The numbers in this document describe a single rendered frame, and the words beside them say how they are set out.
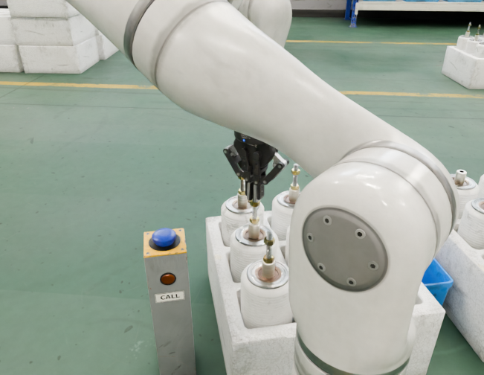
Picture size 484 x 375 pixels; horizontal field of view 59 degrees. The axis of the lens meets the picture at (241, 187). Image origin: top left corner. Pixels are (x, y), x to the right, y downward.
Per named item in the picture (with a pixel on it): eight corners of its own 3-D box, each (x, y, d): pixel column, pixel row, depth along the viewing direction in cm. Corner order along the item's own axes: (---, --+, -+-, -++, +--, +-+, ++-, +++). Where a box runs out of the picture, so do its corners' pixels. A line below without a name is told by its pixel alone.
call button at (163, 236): (177, 249, 72) (176, 239, 71) (152, 251, 71) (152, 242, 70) (175, 235, 75) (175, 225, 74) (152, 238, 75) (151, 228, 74)
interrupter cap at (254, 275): (285, 260, 79) (285, 257, 79) (294, 289, 72) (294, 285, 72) (244, 263, 78) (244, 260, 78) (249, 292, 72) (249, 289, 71)
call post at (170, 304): (196, 378, 86) (186, 253, 71) (160, 384, 85) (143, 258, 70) (193, 350, 92) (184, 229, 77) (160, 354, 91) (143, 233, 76)
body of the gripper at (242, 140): (222, 116, 72) (224, 166, 77) (266, 126, 68) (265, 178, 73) (247, 104, 78) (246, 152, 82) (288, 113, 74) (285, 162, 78)
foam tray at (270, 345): (425, 377, 86) (447, 311, 77) (233, 411, 80) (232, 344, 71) (348, 257, 119) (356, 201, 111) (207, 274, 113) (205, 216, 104)
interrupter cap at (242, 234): (231, 245, 83) (231, 242, 83) (239, 224, 89) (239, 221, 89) (270, 250, 82) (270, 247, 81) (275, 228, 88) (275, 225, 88)
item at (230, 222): (270, 269, 104) (273, 205, 95) (241, 288, 98) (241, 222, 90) (243, 251, 110) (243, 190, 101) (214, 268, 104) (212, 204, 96)
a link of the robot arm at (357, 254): (430, 215, 22) (378, 422, 30) (479, 155, 28) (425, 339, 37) (280, 164, 27) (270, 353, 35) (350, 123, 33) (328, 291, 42)
